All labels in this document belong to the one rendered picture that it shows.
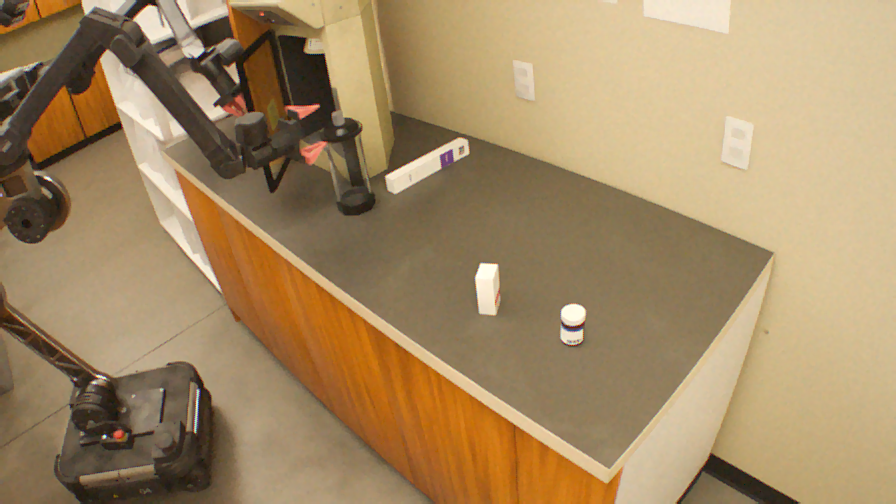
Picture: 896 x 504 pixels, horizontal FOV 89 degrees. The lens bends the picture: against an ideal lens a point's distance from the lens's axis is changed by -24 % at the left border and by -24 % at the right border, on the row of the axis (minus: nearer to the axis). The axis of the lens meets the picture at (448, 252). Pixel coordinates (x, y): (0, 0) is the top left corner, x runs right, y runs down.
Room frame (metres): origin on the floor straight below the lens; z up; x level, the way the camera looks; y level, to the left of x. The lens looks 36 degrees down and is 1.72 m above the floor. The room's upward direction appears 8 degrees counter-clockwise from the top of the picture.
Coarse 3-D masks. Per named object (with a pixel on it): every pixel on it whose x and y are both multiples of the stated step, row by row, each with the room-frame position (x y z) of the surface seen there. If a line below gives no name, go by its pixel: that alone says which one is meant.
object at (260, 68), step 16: (256, 64) 1.50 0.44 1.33; (272, 64) 1.63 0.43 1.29; (240, 80) 1.37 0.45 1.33; (256, 80) 1.47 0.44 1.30; (272, 80) 1.60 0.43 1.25; (256, 96) 1.44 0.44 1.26; (272, 96) 1.57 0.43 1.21; (272, 112) 1.53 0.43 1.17; (272, 128) 1.50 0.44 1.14; (272, 192) 1.38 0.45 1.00
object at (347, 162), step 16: (336, 144) 1.29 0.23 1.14; (352, 144) 1.29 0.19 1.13; (336, 160) 1.29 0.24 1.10; (352, 160) 1.29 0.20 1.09; (336, 176) 1.30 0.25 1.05; (352, 176) 1.29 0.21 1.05; (368, 176) 1.33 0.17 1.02; (336, 192) 1.31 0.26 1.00; (352, 192) 1.29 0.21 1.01; (368, 192) 1.31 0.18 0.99
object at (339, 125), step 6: (336, 114) 1.32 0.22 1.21; (342, 114) 1.33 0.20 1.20; (336, 120) 1.32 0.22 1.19; (342, 120) 1.32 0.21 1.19; (348, 120) 1.34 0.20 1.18; (354, 120) 1.34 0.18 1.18; (330, 126) 1.32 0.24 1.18; (336, 126) 1.32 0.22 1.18; (342, 126) 1.31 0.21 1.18; (348, 126) 1.30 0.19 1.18; (354, 126) 1.31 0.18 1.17; (324, 132) 1.31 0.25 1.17; (330, 132) 1.30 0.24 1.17; (336, 132) 1.29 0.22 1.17; (342, 132) 1.29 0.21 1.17; (348, 132) 1.29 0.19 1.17
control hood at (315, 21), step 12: (252, 0) 1.51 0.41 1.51; (264, 0) 1.46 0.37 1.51; (276, 0) 1.41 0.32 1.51; (288, 0) 1.39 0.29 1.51; (300, 0) 1.41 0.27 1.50; (312, 0) 1.43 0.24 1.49; (276, 12) 1.45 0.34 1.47; (288, 12) 1.39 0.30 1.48; (300, 12) 1.41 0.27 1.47; (312, 12) 1.43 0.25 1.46; (276, 24) 1.59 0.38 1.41; (300, 24) 1.46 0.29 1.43; (312, 24) 1.42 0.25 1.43
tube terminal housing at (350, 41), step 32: (320, 0) 1.45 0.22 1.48; (352, 0) 1.50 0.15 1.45; (288, 32) 1.61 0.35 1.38; (320, 32) 1.47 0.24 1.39; (352, 32) 1.49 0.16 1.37; (352, 64) 1.48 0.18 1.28; (352, 96) 1.47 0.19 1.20; (384, 96) 1.66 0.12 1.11; (384, 128) 1.57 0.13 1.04; (320, 160) 1.59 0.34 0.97; (384, 160) 1.51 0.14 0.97
